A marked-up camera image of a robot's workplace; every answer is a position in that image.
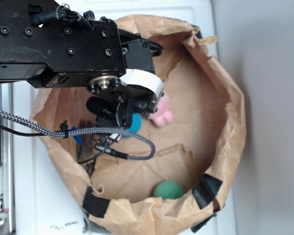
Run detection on blue textured ball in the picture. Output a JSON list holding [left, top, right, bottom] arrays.
[[127, 114, 142, 133]]

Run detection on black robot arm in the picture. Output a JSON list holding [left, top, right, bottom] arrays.
[[0, 0, 164, 128]]

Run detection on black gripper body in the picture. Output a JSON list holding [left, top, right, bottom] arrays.
[[86, 69, 164, 129]]

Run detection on pink plush bunny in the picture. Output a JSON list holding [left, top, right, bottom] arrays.
[[148, 93, 173, 128]]

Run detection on aluminium frame rail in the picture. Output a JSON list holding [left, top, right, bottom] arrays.
[[0, 83, 17, 235]]

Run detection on thin black cable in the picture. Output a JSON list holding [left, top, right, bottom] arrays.
[[0, 122, 128, 165]]

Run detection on white plastic tray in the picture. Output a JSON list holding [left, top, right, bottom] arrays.
[[11, 0, 237, 235]]

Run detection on green textured ball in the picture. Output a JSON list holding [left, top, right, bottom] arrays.
[[152, 181, 184, 199]]

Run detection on brown paper bag container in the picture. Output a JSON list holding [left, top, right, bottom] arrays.
[[42, 15, 246, 235]]

